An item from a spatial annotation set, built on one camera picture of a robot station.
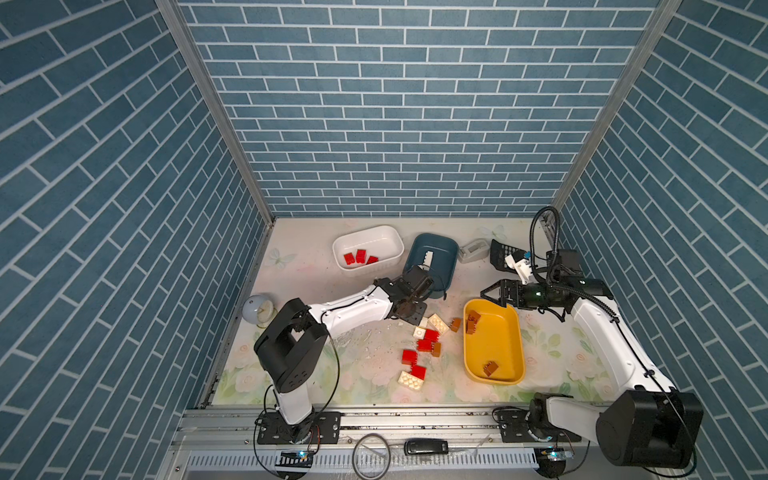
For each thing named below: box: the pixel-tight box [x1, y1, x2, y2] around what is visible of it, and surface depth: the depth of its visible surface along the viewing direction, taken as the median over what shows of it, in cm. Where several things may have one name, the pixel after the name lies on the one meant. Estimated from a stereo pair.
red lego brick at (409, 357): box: [401, 349, 418, 365], surface depth 86 cm
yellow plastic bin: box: [464, 299, 525, 386], surface depth 90 cm
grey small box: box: [458, 238, 490, 264], surface depth 110 cm
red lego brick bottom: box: [410, 364, 427, 380], surface depth 84 cm
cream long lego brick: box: [427, 313, 450, 335], surface depth 93 cm
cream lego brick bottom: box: [398, 371, 424, 391], surface depth 82 cm
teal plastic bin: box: [403, 233, 459, 299], surface depth 110 cm
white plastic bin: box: [332, 225, 405, 277], surface depth 111 cm
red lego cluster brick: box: [416, 328, 440, 352], surface depth 90 cm
